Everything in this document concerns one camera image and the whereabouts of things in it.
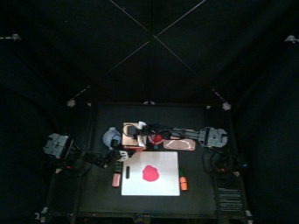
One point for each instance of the red toy cup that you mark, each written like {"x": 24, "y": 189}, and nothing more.
{"x": 156, "y": 139}

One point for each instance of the pink play dough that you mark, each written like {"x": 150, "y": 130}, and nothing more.
{"x": 150, "y": 174}

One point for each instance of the orange toy carrot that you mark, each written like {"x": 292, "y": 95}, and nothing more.
{"x": 182, "y": 183}

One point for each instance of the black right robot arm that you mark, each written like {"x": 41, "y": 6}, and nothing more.
{"x": 212, "y": 137}

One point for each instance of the metal frame clamp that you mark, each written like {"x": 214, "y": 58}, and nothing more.
{"x": 225, "y": 105}
{"x": 14, "y": 37}
{"x": 291, "y": 38}
{"x": 70, "y": 102}

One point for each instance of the white printed label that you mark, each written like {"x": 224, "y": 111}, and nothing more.
{"x": 229, "y": 199}

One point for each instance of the pink toy block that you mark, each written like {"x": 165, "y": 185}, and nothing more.
{"x": 116, "y": 180}

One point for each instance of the wooden drawer box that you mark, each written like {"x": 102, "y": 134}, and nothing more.
{"x": 126, "y": 142}

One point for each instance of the white cutting board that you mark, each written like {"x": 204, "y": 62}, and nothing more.
{"x": 162, "y": 186}

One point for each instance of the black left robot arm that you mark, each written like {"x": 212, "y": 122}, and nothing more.
{"x": 57, "y": 144}

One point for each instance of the pink tray with white rim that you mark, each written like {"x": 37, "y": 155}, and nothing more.
{"x": 178, "y": 145}

